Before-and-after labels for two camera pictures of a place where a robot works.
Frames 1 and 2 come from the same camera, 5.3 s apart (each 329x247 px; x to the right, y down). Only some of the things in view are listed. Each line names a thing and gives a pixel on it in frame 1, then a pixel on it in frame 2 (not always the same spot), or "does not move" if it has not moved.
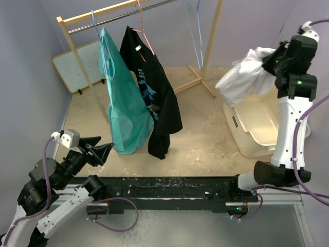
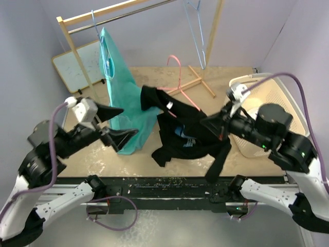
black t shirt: [167, 115] to [184, 136]
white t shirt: [247, 76] to [253, 112]
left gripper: [101, 152] to [120, 137]
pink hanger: [142, 31] to [177, 88]
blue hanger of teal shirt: [102, 43] does not move
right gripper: [268, 64] to [219, 125]
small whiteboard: [69, 69] does not move
